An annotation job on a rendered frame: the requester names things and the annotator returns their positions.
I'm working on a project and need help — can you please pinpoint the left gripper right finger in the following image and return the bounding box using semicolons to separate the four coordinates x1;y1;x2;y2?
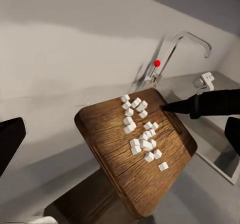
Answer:
224;116;240;156

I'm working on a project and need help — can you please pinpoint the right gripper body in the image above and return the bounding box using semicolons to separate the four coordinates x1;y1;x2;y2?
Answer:
187;90;231;120

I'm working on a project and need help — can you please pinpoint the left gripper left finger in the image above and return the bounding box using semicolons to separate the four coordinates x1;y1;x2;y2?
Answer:
0;117;26;177

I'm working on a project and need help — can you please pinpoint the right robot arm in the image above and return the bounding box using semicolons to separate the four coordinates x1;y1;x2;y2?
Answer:
162;71;240;120

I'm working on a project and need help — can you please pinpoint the cutting board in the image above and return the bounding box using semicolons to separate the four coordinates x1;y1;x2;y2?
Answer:
74;87;198;220

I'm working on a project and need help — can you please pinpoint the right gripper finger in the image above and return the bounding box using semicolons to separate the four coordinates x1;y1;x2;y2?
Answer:
162;100;190;114

